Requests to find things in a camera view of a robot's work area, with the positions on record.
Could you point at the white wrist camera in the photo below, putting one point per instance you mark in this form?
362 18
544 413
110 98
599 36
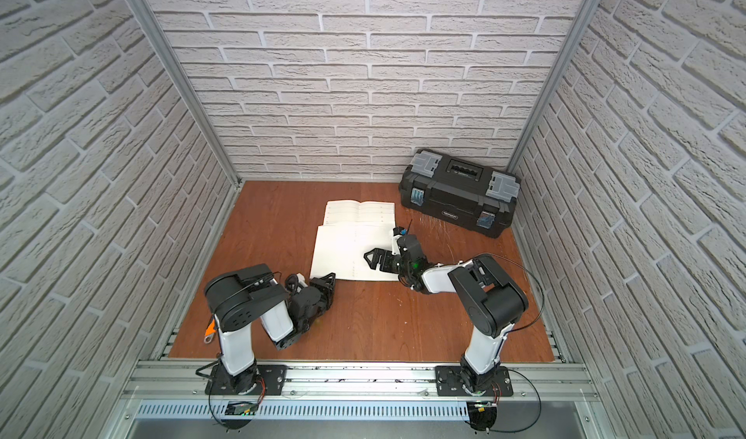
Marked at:
400 240
295 283

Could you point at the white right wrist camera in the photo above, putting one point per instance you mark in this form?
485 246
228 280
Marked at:
400 240

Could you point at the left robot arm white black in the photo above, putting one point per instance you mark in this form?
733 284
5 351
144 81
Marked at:
286 312

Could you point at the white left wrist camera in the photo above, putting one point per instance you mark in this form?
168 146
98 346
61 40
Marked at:
295 283

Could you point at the aluminium corner post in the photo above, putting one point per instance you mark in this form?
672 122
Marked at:
570 45
174 69

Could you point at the orange adjustable wrench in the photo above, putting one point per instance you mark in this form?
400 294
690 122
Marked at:
210 332

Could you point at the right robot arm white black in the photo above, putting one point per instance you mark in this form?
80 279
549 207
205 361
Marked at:
492 300

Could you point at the left aluminium corner post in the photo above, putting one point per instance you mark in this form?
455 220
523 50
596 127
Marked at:
174 69

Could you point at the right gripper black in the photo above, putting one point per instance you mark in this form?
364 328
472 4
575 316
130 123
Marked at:
379 253

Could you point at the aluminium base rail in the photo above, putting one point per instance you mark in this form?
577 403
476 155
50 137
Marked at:
356 380

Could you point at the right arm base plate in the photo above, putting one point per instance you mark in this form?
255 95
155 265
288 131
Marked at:
457 380

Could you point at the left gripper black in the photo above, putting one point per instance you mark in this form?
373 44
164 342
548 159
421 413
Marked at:
318 290

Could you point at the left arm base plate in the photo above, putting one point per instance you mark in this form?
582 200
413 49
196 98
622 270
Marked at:
267 379

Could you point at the black grey toolbox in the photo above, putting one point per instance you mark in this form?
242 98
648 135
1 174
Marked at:
464 193

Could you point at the lined notebook green cover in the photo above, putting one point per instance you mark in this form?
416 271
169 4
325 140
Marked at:
339 249

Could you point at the right aluminium corner post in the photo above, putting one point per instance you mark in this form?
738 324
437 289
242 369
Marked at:
570 45

